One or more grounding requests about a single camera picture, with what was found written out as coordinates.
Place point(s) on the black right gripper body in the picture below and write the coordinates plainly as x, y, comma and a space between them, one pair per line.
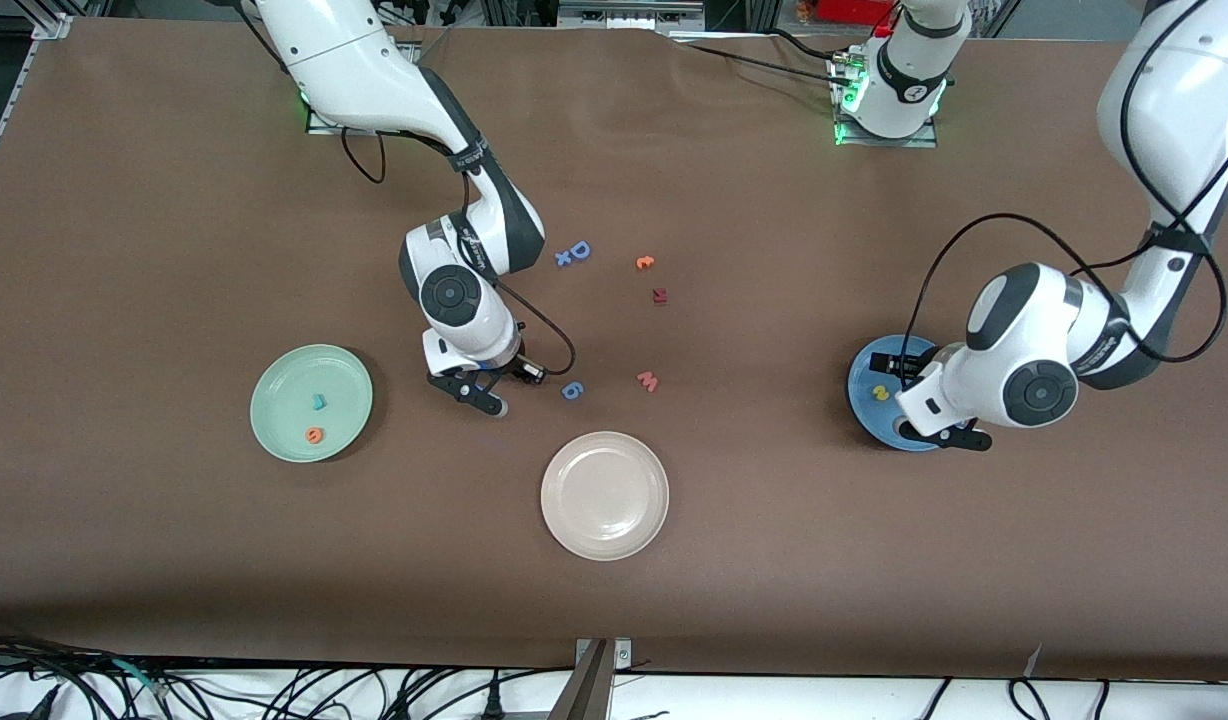
511, 367

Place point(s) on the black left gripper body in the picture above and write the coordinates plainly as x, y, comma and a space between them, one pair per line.
895, 365

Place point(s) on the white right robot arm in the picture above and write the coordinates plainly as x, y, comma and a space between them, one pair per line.
354, 60

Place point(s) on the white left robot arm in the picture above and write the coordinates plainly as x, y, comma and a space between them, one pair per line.
1024, 330

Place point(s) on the blue foam number six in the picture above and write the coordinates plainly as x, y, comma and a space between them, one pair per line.
564, 391

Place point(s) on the blue plate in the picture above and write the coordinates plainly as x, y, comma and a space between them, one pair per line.
859, 400

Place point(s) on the pink foam letter W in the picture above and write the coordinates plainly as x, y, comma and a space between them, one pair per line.
648, 383

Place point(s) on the blue foam letter D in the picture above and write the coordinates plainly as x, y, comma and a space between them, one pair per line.
586, 252

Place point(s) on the beige plate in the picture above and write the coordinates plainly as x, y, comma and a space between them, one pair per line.
604, 495

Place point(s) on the pale green plate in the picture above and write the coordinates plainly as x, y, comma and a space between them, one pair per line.
311, 375

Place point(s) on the white paper scrap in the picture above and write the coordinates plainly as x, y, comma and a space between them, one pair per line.
1032, 662

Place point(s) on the black power plug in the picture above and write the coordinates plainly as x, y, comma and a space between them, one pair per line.
492, 705

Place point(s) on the red box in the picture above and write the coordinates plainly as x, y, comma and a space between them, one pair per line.
854, 10

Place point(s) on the metal table edge bracket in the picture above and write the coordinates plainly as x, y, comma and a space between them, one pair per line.
599, 690

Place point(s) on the aluminium table rail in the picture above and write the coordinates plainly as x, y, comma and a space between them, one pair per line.
4, 112

